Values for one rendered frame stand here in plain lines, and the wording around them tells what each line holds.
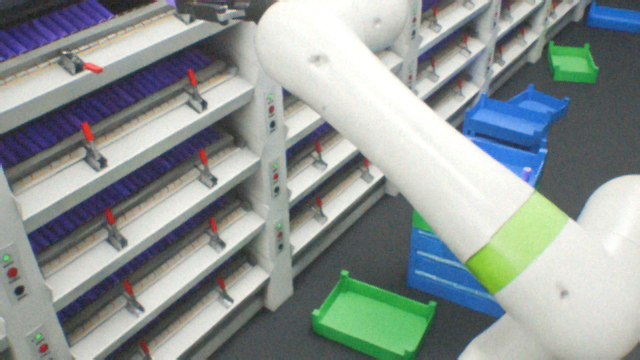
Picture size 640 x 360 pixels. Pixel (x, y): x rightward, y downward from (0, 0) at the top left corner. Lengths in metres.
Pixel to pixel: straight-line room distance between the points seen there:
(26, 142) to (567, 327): 0.98
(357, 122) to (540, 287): 0.25
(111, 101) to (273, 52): 0.69
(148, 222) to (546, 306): 0.95
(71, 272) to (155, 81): 0.43
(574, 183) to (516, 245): 1.95
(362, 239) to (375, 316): 0.35
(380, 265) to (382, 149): 1.42
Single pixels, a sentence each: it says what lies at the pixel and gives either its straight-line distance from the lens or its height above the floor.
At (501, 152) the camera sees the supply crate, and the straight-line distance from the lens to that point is 1.88.
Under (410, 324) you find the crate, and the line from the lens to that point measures 1.92.
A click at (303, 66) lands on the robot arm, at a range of 0.71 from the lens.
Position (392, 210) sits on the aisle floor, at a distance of 2.31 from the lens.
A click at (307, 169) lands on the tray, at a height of 0.37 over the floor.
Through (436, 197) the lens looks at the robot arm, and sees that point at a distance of 0.67.
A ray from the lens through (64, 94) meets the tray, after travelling 1.16.
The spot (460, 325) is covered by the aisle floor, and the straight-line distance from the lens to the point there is 1.94.
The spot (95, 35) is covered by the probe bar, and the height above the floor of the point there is 0.99.
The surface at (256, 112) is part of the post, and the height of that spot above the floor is 0.68.
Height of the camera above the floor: 1.43
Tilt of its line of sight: 36 degrees down
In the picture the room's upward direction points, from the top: 1 degrees counter-clockwise
